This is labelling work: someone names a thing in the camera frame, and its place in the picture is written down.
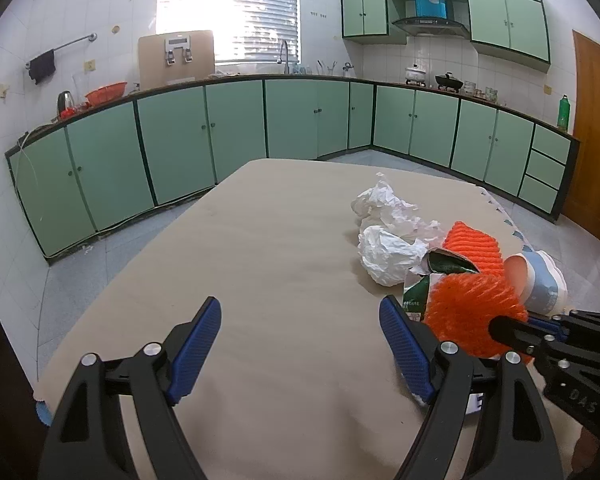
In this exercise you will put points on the orange ribbed foam net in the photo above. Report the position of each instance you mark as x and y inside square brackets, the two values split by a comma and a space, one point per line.
[472, 245]

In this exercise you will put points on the white paper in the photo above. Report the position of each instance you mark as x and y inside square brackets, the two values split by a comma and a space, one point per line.
[380, 200]
[387, 255]

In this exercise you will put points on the black range hood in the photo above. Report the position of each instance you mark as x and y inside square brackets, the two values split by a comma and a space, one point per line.
[430, 24]

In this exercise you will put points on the metal faucet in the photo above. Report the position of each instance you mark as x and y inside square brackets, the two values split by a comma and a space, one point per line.
[283, 55]

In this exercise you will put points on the black wok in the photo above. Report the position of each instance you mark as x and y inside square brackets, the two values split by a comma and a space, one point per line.
[449, 81]

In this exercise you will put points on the dark towel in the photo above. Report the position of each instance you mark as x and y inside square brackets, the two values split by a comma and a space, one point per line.
[42, 67]

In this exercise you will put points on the beige tablecloth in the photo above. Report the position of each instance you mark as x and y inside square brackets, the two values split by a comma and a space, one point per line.
[280, 260]

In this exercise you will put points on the utensil holder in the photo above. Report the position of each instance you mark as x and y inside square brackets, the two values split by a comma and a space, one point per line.
[326, 69]

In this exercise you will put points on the window with white blinds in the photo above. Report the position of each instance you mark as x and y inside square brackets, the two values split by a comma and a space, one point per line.
[230, 10]

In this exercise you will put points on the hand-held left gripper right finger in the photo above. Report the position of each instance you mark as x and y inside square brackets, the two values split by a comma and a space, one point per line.
[405, 350]

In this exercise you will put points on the white clip bracket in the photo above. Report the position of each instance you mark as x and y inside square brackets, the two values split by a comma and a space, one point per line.
[178, 50]

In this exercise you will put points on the blue paper cup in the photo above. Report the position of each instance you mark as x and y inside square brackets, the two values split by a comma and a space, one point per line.
[545, 280]

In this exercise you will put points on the wooden door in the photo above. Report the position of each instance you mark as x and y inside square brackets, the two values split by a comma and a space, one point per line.
[595, 150]

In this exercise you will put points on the metal kettle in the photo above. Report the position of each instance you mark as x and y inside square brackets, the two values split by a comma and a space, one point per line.
[65, 102]

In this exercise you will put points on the white tissue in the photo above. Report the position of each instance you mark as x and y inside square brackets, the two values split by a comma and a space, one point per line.
[425, 232]

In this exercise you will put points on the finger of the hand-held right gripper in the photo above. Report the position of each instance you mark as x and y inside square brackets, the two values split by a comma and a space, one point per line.
[547, 325]
[515, 334]

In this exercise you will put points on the glass jar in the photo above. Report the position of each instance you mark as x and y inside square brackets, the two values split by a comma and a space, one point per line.
[469, 89]
[491, 95]

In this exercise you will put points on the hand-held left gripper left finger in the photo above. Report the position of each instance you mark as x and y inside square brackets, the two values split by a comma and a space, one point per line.
[195, 350]

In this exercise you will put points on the wooden board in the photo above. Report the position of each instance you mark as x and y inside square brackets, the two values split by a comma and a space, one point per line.
[152, 65]

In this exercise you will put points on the orange mesh foam net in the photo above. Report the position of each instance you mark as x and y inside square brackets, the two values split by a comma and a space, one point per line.
[465, 310]

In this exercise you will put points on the blue box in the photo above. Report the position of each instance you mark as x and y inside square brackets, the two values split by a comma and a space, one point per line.
[430, 5]

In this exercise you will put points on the metal towel bar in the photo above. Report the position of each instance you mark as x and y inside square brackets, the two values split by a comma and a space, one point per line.
[72, 42]

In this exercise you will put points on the person's right forearm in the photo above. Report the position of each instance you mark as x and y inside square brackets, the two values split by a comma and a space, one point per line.
[582, 455]

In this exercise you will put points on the green wall cabinets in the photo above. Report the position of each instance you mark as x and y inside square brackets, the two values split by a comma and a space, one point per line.
[510, 15]

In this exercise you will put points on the green bottle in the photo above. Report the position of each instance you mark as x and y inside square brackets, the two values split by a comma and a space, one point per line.
[564, 112]

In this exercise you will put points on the torn green carton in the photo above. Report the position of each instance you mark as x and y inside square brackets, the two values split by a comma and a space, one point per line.
[415, 295]

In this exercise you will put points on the white cooking pot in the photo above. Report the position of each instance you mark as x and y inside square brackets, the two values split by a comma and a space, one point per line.
[415, 74]

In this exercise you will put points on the green base cabinets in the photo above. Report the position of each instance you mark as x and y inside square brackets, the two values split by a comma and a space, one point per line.
[180, 135]

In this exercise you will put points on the red plastic basket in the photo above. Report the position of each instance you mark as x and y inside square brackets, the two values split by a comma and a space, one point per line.
[106, 92]

